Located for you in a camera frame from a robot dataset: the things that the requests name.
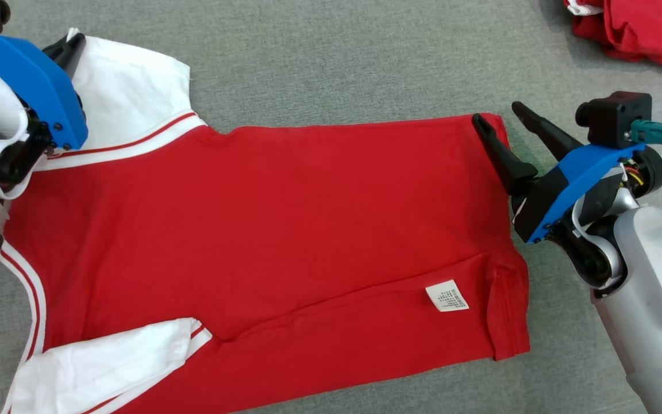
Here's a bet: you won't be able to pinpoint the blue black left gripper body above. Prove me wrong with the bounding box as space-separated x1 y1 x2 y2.
0 30 89 155

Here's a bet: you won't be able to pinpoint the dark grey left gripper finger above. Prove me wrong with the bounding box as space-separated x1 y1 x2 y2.
43 32 87 79

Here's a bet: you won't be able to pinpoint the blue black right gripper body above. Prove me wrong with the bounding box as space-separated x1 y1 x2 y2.
511 143 662 246

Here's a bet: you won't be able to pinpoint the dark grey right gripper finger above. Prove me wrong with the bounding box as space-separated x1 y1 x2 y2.
511 101 584 163
471 113 539 197

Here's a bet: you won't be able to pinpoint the red shorts white trim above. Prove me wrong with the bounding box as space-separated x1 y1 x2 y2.
563 0 662 79

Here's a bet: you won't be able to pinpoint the red jersey shirt white sleeves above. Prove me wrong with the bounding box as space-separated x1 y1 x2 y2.
0 28 532 414

